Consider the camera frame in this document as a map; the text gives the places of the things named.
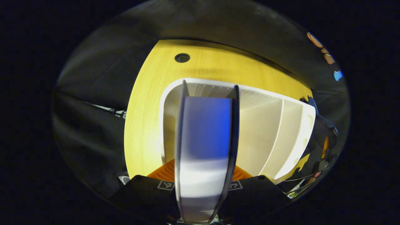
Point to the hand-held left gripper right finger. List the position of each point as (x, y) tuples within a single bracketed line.
[(256, 197)]

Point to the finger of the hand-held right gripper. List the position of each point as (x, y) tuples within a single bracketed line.
[(325, 147)]

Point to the dark metal rod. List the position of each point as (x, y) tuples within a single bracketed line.
[(109, 109)]

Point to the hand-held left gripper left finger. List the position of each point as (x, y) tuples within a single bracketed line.
[(143, 197)]

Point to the white plastic bookshelf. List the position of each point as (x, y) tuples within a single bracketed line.
[(262, 131)]

